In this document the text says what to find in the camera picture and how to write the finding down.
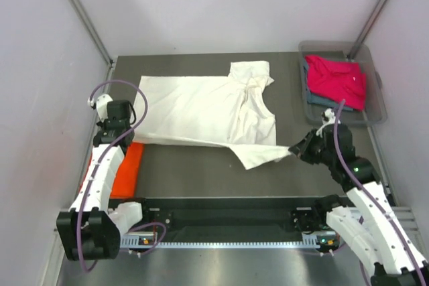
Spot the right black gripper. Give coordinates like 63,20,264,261
289,127,335,166

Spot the white t shirt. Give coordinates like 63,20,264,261
133,61,291,169

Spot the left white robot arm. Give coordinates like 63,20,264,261
56,95,152,261

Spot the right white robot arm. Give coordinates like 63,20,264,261
289,124,428,285

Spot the blue t shirt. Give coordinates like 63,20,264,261
302,59,338,109

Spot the pink t shirt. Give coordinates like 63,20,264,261
305,55,367,111

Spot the clear plastic bin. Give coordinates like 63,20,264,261
298,40,387,127

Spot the orange folded t shirt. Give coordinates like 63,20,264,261
88,143,144,200

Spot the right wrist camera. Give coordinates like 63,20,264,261
316,108,336,137

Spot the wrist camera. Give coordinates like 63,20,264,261
316,108,336,137
87,94,113,121

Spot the grey slotted cable duct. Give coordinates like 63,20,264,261
120,232,341,251

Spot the aluminium frame rail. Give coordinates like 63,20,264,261
53,207,420,235

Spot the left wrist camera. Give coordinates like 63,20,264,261
87,94,113,121

